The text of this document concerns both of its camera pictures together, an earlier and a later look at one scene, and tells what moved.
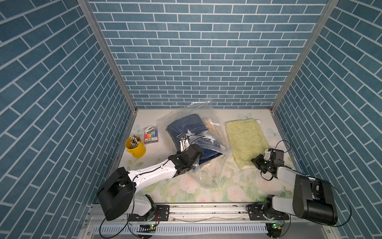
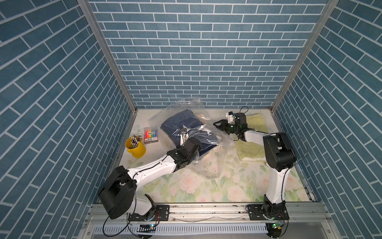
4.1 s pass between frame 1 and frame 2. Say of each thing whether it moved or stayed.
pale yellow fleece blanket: moved
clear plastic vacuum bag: moved
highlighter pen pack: stayed
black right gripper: moved
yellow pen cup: stayed
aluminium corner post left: stayed
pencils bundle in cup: stayed
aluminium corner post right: stayed
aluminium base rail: stayed
